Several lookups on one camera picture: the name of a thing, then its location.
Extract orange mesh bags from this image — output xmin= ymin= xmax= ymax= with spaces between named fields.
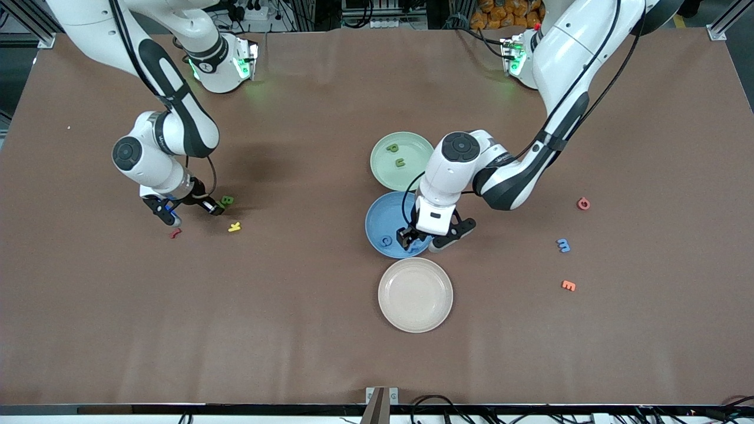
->
xmin=470 ymin=0 xmax=543 ymax=31

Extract black left camera cable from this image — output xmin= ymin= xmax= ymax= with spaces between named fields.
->
xmin=402 ymin=0 xmax=649 ymax=230

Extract black table edge rail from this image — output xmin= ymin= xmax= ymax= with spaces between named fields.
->
xmin=0 ymin=403 xmax=754 ymax=417

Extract black camera cable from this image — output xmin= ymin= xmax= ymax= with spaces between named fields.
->
xmin=109 ymin=0 xmax=217 ymax=198
xmin=402 ymin=0 xmax=649 ymax=230

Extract light green plate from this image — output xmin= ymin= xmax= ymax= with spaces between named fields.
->
xmin=370 ymin=131 xmax=435 ymax=193

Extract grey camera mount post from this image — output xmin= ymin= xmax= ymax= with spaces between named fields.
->
xmin=365 ymin=386 xmax=399 ymax=424

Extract aluminium frame post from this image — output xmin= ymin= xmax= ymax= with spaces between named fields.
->
xmin=707 ymin=0 xmax=754 ymax=42
xmin=0 ymin=0 xmax=57 ymax=49

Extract blue plate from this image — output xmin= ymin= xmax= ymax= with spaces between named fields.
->
xmin=365 ymin=191 xmax=437 ymax=259

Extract black right camera cable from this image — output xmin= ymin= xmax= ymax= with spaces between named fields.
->
xmin=109 ymin=0 xmax=217 ymax=198

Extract beige plate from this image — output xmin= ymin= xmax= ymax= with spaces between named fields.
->
xmin=378 ymin=257 xmax=454 ymax=334

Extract white power strip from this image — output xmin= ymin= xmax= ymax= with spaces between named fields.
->
xmin=368 ymin=16 xmax=428 ymax=30

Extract black cable bundle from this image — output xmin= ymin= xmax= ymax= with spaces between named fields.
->
xmin=630 ymin=396 xmax=754 ymax=424
xmin=409 ymin=395 xmax=490 ymax=424

